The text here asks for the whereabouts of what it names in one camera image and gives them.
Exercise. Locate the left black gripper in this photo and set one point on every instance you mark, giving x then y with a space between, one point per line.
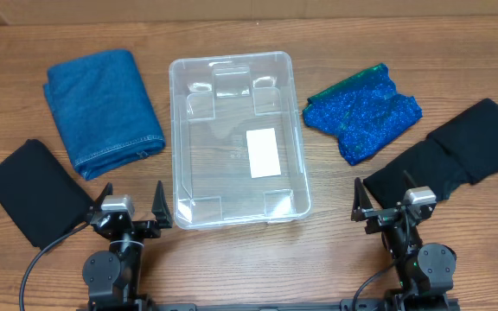
161 212

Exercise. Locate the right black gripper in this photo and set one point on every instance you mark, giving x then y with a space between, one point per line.
361 209

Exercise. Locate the blue sequin fabric garment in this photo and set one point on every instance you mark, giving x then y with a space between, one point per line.
364 112

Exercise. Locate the small black garment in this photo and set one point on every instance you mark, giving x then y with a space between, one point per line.
41 198

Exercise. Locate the blue denim jeans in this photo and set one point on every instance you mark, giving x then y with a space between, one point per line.
103 112

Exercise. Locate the long black garment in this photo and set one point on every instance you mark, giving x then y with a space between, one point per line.
463 150

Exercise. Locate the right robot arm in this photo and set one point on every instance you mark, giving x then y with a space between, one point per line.
425 271

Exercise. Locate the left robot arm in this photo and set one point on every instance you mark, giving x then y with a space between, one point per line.
113 276

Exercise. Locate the clear plastic storage container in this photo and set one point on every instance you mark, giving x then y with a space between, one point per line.
214 101

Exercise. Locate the white label sticker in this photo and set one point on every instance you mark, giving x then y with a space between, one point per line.
263 153

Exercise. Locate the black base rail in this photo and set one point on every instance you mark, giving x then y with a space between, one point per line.
266 306

